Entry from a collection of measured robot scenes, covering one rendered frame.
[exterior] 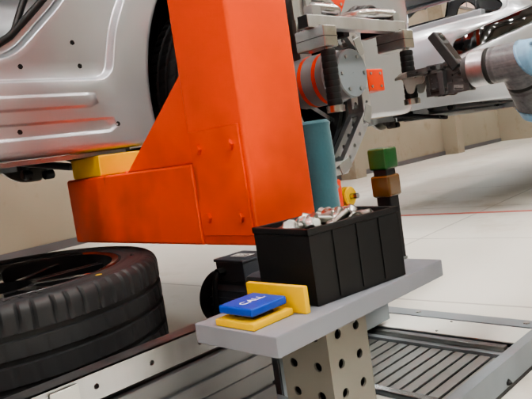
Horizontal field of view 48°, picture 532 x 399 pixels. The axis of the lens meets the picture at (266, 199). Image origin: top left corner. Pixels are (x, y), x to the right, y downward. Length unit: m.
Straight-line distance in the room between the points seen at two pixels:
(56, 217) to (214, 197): 5.13
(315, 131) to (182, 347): 0.68
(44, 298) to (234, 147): 0.41
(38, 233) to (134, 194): 4.80
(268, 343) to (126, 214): 0.68
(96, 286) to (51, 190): 5.12
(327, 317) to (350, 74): 0.88
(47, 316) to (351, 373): 0.50
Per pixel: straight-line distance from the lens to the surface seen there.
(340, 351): 0.95
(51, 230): 6.19
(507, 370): 1.68
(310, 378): 0.97
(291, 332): 0.81
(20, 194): 6.07
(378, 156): 1.11
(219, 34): 1.09
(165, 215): 1.27
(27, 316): 1.06
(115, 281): 1.13
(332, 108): 1.43
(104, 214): 1.48
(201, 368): 1.11
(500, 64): 1.56
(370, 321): 1.92
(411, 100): 1.71
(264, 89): 1.11
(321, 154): 1.52
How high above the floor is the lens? 0.69
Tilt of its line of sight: 5 degrees down
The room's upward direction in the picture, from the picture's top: 8 degrees counter-clockwise
